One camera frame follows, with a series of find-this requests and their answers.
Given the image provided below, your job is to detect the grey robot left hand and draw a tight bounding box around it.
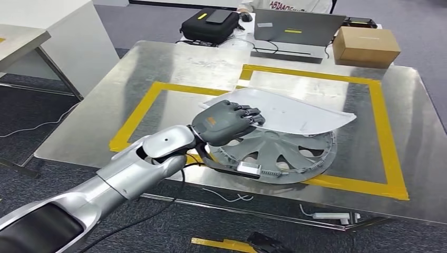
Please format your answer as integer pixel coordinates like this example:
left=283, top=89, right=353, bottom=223
left=191, top=100, right=266, bottom=147

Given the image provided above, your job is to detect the white curved panel part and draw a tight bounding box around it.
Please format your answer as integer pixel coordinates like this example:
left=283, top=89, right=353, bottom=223
left=199, top=87, right=357, bottom=137

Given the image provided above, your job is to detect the stainless steel workbench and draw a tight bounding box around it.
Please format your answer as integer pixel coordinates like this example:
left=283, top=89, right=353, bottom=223
left=34, top=40, right=447, bottom=233

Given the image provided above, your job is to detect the grey plastic hubcap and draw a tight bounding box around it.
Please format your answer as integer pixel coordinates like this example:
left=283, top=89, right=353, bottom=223
left=208, top=126, right=338, bottom=185

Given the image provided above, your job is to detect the white desk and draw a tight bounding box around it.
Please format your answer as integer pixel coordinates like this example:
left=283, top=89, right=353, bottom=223
left=178, top=12, right=385, bottom=65

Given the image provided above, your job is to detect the black carrying case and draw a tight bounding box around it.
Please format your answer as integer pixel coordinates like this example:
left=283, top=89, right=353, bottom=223
left=180, top=7, right=241, bottom=44

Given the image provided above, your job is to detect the dark grey flat device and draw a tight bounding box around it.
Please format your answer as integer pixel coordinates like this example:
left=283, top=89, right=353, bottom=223
left=205, top=9, right=233, bottom=24

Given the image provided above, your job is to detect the grey laptop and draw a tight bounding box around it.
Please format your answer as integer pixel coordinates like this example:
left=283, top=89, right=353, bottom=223
left=254, top=8, right=347, bottom=65

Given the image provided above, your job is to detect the person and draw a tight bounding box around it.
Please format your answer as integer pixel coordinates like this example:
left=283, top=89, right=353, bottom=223
left=237, top=0, right=333, bottom=14

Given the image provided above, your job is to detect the brown cardboard box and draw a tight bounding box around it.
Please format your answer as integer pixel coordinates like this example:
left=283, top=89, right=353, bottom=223
left=332, top=26, right=402, bottom=70

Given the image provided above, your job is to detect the small black device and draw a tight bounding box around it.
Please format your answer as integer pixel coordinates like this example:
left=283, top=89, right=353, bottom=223
left=343, top=16, right=378, bottom=30

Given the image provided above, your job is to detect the stainless steel table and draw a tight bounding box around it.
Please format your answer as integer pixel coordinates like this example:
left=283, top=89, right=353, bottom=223
left=0, top=23, right=84, bottom=102

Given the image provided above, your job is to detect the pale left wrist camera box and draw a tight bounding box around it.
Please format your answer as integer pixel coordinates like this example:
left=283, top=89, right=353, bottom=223
left=199, top=144, right=263, bottom=180

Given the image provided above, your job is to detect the white looped cable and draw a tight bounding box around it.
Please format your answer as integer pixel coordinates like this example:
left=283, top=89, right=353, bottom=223
left=202, top=188, right=254, bottom=202

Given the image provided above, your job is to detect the long white cable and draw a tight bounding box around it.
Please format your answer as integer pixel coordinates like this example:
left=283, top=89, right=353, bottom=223
left=0, top=101, right=81, bottom=138

